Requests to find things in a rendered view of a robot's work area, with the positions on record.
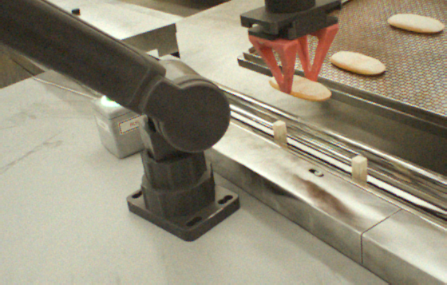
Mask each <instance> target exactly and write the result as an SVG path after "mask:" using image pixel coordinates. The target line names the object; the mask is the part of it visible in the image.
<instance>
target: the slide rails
mask: <svg viewBox="0 0 447 285"><path fill-rule="evenodd" d="M227 99H228V103H229V104H230V108H231V111H232V112H234V113H236V114H239V115H240V116H241V117H246V118H247V119H249V120H251V121H254V122H255V123H256V124H261V125H262V126H264V127H266V128H267V129H270V130H273V125H272V124H273V123H275V122H277V121H279V120H277V119H275V118H273V117H269V116H267V115H266V114H263V113H261V112H260V111H255V110H254V109H251V108H249V107H247V106H246V105H243V104H240V103H238V102H236V101H233V100H232V99H230V98H227ZM230 122H231V123H234V124H237V125H239V126H241V127H242V128H244V129H246V130H249V131H251V132H253V133H254V134H256V135H258V136H260V137H263V138H265V139H267V140H268V141H270V142H272V143H275V144H277V145H278V146H280V147H282V148H284V149H288V150H290V151H292V152H293V153H295V154H297V155H298V156H302V157H303V158H305V159H307V160H309V161H310V162H314V163H316V164H317V165H319V166H321V167H322V168H326V169H328V170H329V171H331V172H333V173H334V174H339V175H340V176H342V177H344V178H346V179H347V180H351V181H352V182H354V183H356V184H357V185H359V186H363V187H364V188H366V189H368V190H370V191H371V192H375V193H376V194H378V195H380V196H381V197H383V198H386V199H388V200H391V201H393V202H394V203H395V204H399V205H401V206H402V207H404V208H406V209H408V210H410V211H412V212H415V213H416V214H418V215H419V216H423V217H425V218H426V219H427V220H430V221H433V222H434V223H436V224H439V225H441V226H442V227H445V228H447V221H443V220H441V219H439V218H437V217H436V216H432V215H431V214H429V213H428V212H425V211H423V210H421V209H419V208H416V207H415V206H413V205H412V204H408V203H406V202H404V201H403V200H400V199H398V198H396V197H394V196H392V195H390V194H389V193H387V192H383V191H381V190H380V189H378V188H375V187H374V186H371V185H369V184H367V183H366V182H364V181H362V180H358V179H357V178H355V177H353V176H352V175H350V174H346V173H344V172H342V171H340V170H339V169H337V168H334V167H332V166H330V165H329V164H327V163H324V162H322V161H320V160H317V159H316V158H314V157H312V156H309V155H307V154H306V153H303V152H301V151H299V150H298V149H295V148H292V147H291V146H290V145H288V144H285V143H282V142H280V141H278V140H276V139H275V138H273V137H269V136H268V135H267V134H264V133H261V132H260V131H259V130H255V129H253V128H252V127H250V126H248V125H246V124H242V123H241V122H239V121H237V120H235V119H234V118H232V117H231V120H230ZM285 125H286V132H287V137H288V138H290V139H292V140H293V141H296V142H298V143H300V144H303V145H305V146H307V147H308V148H310V149H314V150H316V151H317V152H320V153H321V154H323V155H325V156H328V157H330V158H332V159H334V160H336V161H340V162H341V163H343V164H345V165H347V166H349V167H351V168H352V158H354V157H356V156H357V155H356V154H353V153H352V152H349V151H347V150H346V149H342V148H340V147H338V146H336V145H334V144H331V143H328V142H327V141H324V140H322V139H320V138H318V137H314V136H312V135H310V134H309V133H306V132H304V131H302V130H299V129H297V128H295V127H293V126H291V125H289V124H285ZM367 175H369V176H371V177H373V178H374V179H376V180H380V181H381V182H383V183H385V184H388V185H389V186H393V187H394V188H397V189H398V190H400V191H402V192H405V193H408V194H410V195H411V196H413V197H415V198H418V199H420V200H422V201H424V202H426V203H427V204H432V205H433V206H434V207H436V208H439V209H442V210H443V211H445V212H447V194H444V193H443V192H441V191H438V190H436V189H433V188H431V187H430V186H427V185H424V184H421V183H420V182H418V181H416V180H411V179H410V178H409V177H407V176H404V175H402V174H400V173H397V172H394V171H393V170H391V169H389V168H385V167H382V166H381V165H380V164H376V163H375V162H373V161H369V160H367Z"/></svg>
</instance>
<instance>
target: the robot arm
mask: <svg viewBox="0 0 447 285"><path fill-rule="evenodd" d="M264 2H265V6H261V7H260V8H257V9H254V10H249V11H247V12H245V13H242V14H241V15H240V21H241V26H242V27H244V28H247V35H248V40H249V41H250V42H251V44H252V45H253V47H254V48H255V49H256V51H257V52H258V53H259V55H260V57H261V58H262V59H263V60H264V61H265V62H266V65H267V66H268V67H269V68H270V70H271V72H272V75H273V77H274V79H275V80H276V82H277V84H278V86H279V88H280V90H281V92H284V93H287V94H290V93H291V86H292V83H293V78H294V72H295V62H296V57H297V53H298V55H299V60H300V61H301V65H302V67H303V72H304V75H305V78H306V79H310V80H312V81H316V80H317V78H318V75H319V73H320V70H321V68H322V63H323V61H324V59H325V56H326V55H327V51H328V49H329V48H330V46H331V44H332V42H333V40H334V37H335V36H336V34H337V32H338V18H336V17H332V16H329V15H325V13H327V12H332V11H333V10H342V0H264ZM253 24H258V26H254V27H253ZM308 35H309V36H315V37H317V38H318V44H317V48H316V51H315V56H314V61H313V65H312V67H311V63H310V59H309V43H308ZM0 45H1V46H5V47H6V48H8V49H11V50H12V51H15V52H17V53H19V54H21V55H22V56H23V57H28V58H29V59H31V60H33V61H35V62H38V63H40V64H41V65H43V66H45V67H46V68H50V69H52V70H53V71H56V72H57V73H59V74H63V75H64V76H66V77H68V78H69V79H71V80H75V81H76V82H78V83H80V84H81V85H83V86H87V87H89V88H91V89H92V90H94V91H96V92H99V93H101V94H102V95H104V96H105V97H107V98H109V99H110V100H111V101H113V102H115V103H116V104H117V105H121V106H122V107H123V108H125V109H127V110H128V111H132V112H134V113H136V114H138V115H141V114H142V113H143V114H144V117H143V118H141V119H139V120H137V122H138V125H139V128H140V136H141V140H142V143H143V145H144V146H145V149H144V150H143V151H141V152H140V158H141V161H142V164H143V167H144V175H143V176H142V178H141V184H140V189H138V190H136V191H135V192H134V193H131V194H129V195H128V196H127V198H126V200H127V203H128V206H129V211H130V212H133V213H134V214H135V215H137V216H139V217H141V218H142V219H145V220H147V221H148V222H150V223H152V224H153V225H156V226H158V227H160V228H162V229H163V230H165V231H167V232H170V233H172V234H173V235H174V236H176V237H178V238H181V239H182V240H184V241H186V242H192V241H195V240H197V239H198V238H200V237H201V236H203V235H204V234H205V233H206V232H209V231H210V230H211V229H213V228H214V227H215V226H216V225H218V224H220V223H221V222H222V221H223V220H225V219H227V218H228V217H229V216H230V215H232V214H233V213H235V212H237V211H238V210H239V209H240V202H239V194H237V193H236V192H233V191H232V190H229V189H228V188H222V187H221V186H219V185H217V184H215V180H214V175H213V171H212V163H211V162H207V161H206V160H205V157H204V150H206V149H210V148H211V147H213V146H214V145H215V144H216V143H218V142H219V141H220V140H221V139H222V137H223V136H224V134H225V133H226V132H227V130H228V126H229V124H230V120H231V108H230V104H229V103H228V99H227V97H226V96H225V95H224V93H223V91H222V90H221V88H220V87H219V86H217V85H216V84H214V83H213V82H212V81H210V79H208V78H205V77H203V76H201V75H200V74H199V73H197V72H196V71H195V70H194V69H192V68H191V66H188V65H186V64H185V63H184V62H183V61H179V60H172V59H167V60H160V61H157V60H156V59H154V58H153V57H152V56H150V55H148V54H147V53H144V52H142V51H141V50H139V49H138V48H135V47H133V46H131V45H129V44H127V43H125V42H122V41H121V40H120V39H119V38H115V37H114V36H111V35H110V34H107V33H106V32H105V31H104V30H100V29H99V28H97V27H96V26H94V25H93V24H89V23H88V22H87V21H85V20H83V19H81V18H79V17H77V16H76V15H75V14H72V13H70V12H69V11H67V10H65V9H63V8H62V7H59V6H57V5H56V4H54V3H53V2H50V1H48V0H0ZM272 48H273V50H274V51H275V53H278V54H279V56H280V60H281V64H282V67H283V75H282V73H281V72H280V69H279V65H278V62H277V61H276V59H275V55H274V54H273V52H272Z"/></svg>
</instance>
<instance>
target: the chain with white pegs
mask: <svg viewBox="0 0 447 285"><path fill-rule="evenodd" d="M231 117H232V118H234V119H235V120H237V121H239V122H241V123H242V124H246V125H248V126H250V127H252V128H253V129H255V130H259V131H260V132H261V133H264V134H267V135H268V136H269V137H273V138H275V139H276V140H278V141H280V142H282V143H285V144H288V145H290V146H291V147H292V148H295V149H298V150H299V151H301V152H303V153H306V154H307V155H309V156H312V157H314V158H316V159H317V160H320V161H322V162H324V163H327V164H329V165H330V166H332V167H334V168H337V169H339V170H340V171H342V172H344V173H346V174H350V175H352V176H353V177H355V178H357V179H358V180H362V181H364V182H366V183H367V184H369V185H371V186H374V187H375V188H378V189H380V190H381V191H383V192H387V193H389V194H390V195H392V196H394V197H396V198H398V199H400V200H403V201H404V202H406V203H408V204H412V205H413V206H415V207H416V208H419V209H421V210H423V211H425V212H428V213H429V214H431V215H432V216H436V217H437V218H439V219H441V220H443V221H447V218H445V217H444V216H440V215H439V216H438V215H437V213H436V212H432V211H431V210H429V209H426V208H424V207H422V206H421V205H417V204H415V203H414V202H412V201H410V200H408V199H406V198H403V197H401V196H397V194H396V193H394V192H390V191H388V190H387V189H385V188H383V187H379V186H378V185H376V184H374V183H372V182H370V181H369V180H368V176H367V159H366V158H365V157H364V156H360V155H357V156H356V157H354V158H352V172H349V171H346V170H345V169H344V168H340V167H339V166H337V165H335V164H333V163H330V162H329V161H326V160H324V159H322V158H321V157H319V156H315V155H313V154H311V153H309V152H308V151H306V150H302V149H301V148H298V147H297V146H295V145H293V144H290V143H288V142H287V132H286V125H285V123H284V122H282V121H277V122H275V123H273V124H272V125H273V134H274V136H273V135H272V134H270V133H266V131H264V130H261V129H259V128H257V127H254V125H251V124H248V123H247V122H244V121H242V120H240V119H239V118H237V117H233V116H232V115H231Z"/></svg>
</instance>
